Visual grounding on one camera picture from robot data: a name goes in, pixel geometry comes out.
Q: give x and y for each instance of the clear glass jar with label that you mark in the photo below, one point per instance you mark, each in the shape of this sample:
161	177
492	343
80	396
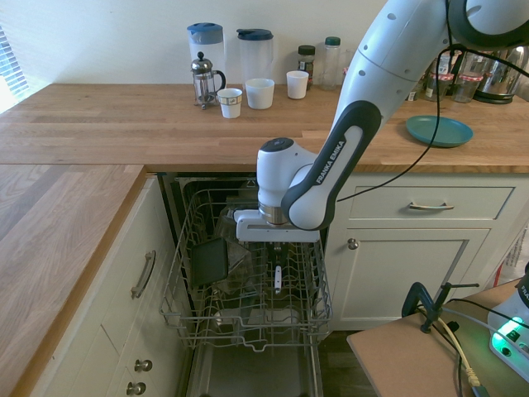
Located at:
226	221

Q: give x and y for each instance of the teal plastic plate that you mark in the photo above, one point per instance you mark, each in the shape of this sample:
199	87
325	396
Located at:
452	131

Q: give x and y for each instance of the white plastic bag red print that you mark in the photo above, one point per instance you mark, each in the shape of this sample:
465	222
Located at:
516	256

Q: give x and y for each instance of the small white cup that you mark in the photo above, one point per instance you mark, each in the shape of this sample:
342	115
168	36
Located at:
297	87

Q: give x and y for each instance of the stainless steel electric kettle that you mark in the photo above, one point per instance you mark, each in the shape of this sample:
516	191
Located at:
496	89

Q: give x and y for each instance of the white corner cabinet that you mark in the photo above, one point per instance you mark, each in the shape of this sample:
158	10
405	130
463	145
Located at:
103	331

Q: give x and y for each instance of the black square tray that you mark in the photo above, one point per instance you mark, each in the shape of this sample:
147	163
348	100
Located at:
208	262

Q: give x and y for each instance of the patterned paper cup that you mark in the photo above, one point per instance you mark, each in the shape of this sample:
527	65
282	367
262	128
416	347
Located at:
230	105

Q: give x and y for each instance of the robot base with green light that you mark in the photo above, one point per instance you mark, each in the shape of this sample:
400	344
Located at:
506	351

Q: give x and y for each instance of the wide white ceramic cup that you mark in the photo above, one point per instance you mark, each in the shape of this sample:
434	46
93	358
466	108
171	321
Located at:
259	97

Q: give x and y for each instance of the round metal cabinet knob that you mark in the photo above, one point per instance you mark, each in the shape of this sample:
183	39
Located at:
136	388
352	244
144	365

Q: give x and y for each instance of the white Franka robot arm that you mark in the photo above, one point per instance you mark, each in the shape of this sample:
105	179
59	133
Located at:
372	82

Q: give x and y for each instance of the clear pitcher navy lid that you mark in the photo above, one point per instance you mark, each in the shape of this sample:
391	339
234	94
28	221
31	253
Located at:
255	62

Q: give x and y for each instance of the clear bottle green cap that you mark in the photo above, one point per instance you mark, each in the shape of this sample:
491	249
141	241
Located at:
331	66

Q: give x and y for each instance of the clear plastic container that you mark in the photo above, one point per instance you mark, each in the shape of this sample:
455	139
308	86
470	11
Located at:
239	269

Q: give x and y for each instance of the pinkish robot mounting board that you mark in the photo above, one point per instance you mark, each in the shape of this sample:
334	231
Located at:
396	364

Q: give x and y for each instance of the spice jar dark lid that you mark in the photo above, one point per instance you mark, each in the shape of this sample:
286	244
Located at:
306	62

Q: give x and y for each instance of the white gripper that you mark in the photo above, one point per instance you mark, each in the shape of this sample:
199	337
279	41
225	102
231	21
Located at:
256	231

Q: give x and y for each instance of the white base cabinet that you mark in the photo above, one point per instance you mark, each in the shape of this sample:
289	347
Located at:
413	281

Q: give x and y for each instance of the clear pitcher light blue lid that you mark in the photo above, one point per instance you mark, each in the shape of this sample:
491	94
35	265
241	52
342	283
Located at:
206	45

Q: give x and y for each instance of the dark green C-clamp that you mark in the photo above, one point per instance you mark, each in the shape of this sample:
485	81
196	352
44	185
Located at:
430	314

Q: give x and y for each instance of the built-in dishwasher with open door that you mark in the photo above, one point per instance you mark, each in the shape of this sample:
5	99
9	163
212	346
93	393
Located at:
248	372

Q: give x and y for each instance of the glass French press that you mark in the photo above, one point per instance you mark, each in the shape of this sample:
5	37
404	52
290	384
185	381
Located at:
202	82

